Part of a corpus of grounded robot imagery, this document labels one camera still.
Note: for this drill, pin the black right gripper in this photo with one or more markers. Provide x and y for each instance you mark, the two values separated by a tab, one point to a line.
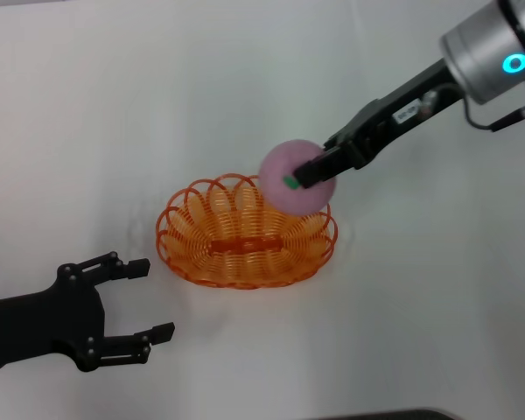
385	118

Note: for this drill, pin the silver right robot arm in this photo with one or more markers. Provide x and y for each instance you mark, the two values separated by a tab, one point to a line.
477	48

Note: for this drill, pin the pink peach with green mark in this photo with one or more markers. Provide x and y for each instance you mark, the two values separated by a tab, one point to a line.
280	168

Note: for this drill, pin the orange woven plastic basket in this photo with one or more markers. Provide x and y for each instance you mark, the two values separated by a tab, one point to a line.
245	245

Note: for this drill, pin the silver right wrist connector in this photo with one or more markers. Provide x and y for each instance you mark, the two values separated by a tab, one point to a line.
429	105

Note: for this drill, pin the dark curved robot base edge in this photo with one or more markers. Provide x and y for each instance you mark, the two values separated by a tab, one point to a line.
398	415

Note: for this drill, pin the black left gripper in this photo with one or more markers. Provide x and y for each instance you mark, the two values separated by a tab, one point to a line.
48	321

